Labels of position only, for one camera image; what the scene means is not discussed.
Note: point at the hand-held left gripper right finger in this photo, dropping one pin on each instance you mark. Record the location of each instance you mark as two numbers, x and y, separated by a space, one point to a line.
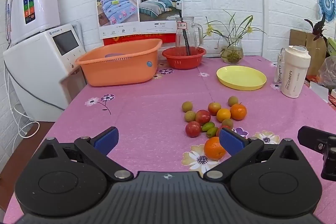
231 140

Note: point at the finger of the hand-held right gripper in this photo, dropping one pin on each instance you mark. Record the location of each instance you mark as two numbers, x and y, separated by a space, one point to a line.
311 137

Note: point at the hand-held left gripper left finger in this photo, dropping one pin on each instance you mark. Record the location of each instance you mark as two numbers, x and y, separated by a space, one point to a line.
106 140

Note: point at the brown longan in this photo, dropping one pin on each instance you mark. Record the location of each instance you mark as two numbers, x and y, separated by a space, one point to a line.
187 106
190 116
227 123
232 101

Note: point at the large dark orange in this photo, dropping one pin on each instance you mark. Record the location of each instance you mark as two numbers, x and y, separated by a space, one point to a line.
214 148

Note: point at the small yellow orange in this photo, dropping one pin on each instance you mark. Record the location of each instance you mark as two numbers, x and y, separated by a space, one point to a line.
223 114

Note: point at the orange with stem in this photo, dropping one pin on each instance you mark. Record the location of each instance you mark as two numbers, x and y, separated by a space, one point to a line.
238 111

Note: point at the yellow plastic plate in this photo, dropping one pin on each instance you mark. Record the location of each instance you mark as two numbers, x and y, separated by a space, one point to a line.
241 77

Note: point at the white pouch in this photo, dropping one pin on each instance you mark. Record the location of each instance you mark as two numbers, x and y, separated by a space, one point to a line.
319 88

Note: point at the clear plastic bag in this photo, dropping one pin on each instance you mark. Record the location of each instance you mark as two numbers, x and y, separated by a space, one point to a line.
328 71

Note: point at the orange plastic basin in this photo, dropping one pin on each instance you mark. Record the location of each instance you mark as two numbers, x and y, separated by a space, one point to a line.
118 71

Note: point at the cardboard box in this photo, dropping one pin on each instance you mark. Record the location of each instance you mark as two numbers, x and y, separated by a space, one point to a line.
316 56

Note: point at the glass vase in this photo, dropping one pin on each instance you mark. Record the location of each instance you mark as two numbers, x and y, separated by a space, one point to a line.
232 54

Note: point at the red plastic basket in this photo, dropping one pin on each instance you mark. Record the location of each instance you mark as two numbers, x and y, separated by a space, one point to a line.
183 62

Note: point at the green box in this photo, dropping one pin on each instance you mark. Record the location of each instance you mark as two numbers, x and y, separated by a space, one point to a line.
332 47

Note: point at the white dispenser with screen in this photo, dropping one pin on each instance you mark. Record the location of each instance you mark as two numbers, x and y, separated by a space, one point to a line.
34 69

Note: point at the black stirring stick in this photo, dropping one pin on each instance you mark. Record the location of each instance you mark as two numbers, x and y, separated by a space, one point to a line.
187 43

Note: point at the purple leaf plant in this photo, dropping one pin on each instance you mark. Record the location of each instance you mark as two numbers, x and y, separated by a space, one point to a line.
317 28

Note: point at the glass pitcher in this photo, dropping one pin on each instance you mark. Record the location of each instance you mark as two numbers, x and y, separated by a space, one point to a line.
194 37

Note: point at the green plant with yellow flowers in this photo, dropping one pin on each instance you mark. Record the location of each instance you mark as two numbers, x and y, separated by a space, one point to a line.
209 29

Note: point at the white water purifier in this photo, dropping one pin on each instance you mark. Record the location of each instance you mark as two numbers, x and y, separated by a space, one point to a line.
42 3

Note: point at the blue mandala wall decoration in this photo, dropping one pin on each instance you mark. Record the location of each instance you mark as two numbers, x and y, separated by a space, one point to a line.
328 1

